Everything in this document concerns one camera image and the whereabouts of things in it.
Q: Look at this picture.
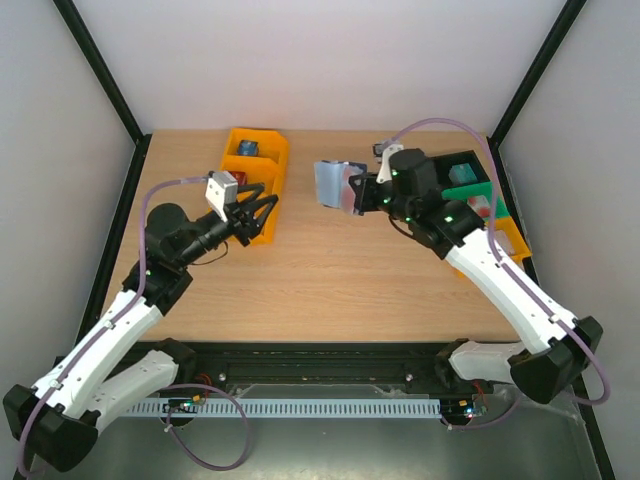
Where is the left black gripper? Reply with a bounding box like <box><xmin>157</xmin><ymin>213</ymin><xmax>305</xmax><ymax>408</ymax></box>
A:
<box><xmin>177</xmin><ymin>184</ymin><xmax>280</xmax><ymax>269</ymax></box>

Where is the blue leather card holder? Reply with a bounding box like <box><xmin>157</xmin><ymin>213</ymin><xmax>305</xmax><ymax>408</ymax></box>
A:
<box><xmin>314</xmin><ymin>160</ymin><xmax>367</xmax><ymax>215</ymax></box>

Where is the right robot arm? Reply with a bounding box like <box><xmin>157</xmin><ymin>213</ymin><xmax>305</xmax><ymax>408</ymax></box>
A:
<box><xmin>346</xmin><ymin>144</ymin><xmax>603</xmax><ymax>404</ymax></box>

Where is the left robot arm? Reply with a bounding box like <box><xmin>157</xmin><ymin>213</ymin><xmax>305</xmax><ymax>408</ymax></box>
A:
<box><xmin>3</xmin><ymin>178</ymin><xmax>278</xmax><ymax>472</ymax></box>

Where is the red VIP card stack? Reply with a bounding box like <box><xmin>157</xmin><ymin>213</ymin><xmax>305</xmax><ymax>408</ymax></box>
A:
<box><xmin>230</xmin><ymin>171</ymin><xmax>248</xmax><ymax>186</ymax></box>

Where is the blue card stack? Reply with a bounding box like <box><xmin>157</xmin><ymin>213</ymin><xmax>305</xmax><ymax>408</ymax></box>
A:
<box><xmin>236</xmin><ymin>139</ymin><xmax>259</xmax><ymax>157</ymax></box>

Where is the teal card stack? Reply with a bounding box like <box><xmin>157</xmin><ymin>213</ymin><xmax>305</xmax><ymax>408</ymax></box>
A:
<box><xmin>448</xmin><ymin>163</ymin><xmax>478</xmax><ymax>185</ymax></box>

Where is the white red card stack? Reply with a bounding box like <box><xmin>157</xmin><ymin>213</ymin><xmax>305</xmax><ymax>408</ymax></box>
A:
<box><xmin>467</xmin><ymin>195</ymin><xmax>491</xmax><ymax>219</ymax></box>

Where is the yellow three-compartment bin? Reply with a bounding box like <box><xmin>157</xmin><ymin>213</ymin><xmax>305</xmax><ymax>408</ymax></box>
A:
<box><xmin>219</xmin><ymin>128</ymin><xmax>290</xmax><ymax>246</ymax></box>

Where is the black bin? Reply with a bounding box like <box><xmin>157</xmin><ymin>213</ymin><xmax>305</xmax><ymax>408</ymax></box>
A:
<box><xmin>433</xmin><ymin>150</ymin><xmax>490</xmax><ymax>189</ymax></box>

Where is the green bin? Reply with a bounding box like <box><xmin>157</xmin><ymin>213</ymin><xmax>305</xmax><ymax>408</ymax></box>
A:
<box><xmin>442</xmin><ymin>182</ymin><xmax>493</xmax><ymax>221</ymax></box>

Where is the yellow bin right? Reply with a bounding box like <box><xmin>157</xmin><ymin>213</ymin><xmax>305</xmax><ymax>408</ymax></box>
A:
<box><xmin>494</xmin><ymin>216</ymin><xmax>532</xmax><ymax>269</ymax></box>

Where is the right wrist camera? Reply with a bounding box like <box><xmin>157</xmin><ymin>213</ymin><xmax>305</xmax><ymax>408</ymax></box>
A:
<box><xmin>372</xmin><ymin>142</ymin><xmax>404</xmax><ymax>184</ymax></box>

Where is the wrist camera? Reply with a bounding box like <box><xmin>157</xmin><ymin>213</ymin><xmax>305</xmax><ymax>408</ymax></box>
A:
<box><xmin>372</xmin><ymin>142</ymin><xmax>404</xmax><ymax>184</ymax></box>
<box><xmin>205</xmin><ymin>171</ymin><xmax>238</xmax><ymax>222</ymax></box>

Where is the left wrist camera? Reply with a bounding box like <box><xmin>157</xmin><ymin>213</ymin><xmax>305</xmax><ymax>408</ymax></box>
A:
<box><xmin>205</xmin><ymin>171</ymin><xmax>238</xmax><ymax>222</ymax></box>

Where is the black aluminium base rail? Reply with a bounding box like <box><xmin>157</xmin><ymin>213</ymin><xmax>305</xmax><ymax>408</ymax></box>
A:
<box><xmin>54</xmin><ymin>341</ymin><xmax>581</xmax><ymax>396</ymax></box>

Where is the light blue cable duct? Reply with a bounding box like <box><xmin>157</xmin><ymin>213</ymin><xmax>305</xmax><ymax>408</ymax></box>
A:
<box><xmin>123</xmin><ymin>398</ymin><xmax>441</xmax><ymax>419</ymax></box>

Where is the black frame post left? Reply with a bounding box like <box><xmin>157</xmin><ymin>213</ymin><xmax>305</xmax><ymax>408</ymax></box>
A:
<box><xmin>53</xmin><ymin>0</ymin><xmax>148</xmax><ymax>146</ymax></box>

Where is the black frame post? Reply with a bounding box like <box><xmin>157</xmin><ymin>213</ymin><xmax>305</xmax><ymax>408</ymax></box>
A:
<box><xmin>489</xmin><ymin>0</ymin><xmax>587</xmax><ymax>148</ymax></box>
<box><xmin>53</xmin><ymin>0</ymin><xmax>148</xmax><ymax>146</ymax></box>

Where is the black frame post right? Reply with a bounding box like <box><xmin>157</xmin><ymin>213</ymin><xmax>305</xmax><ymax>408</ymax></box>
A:
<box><xmin>489</xmin><ymin>0</ymin><xmax>587</xmax><ymax>148</ymax></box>

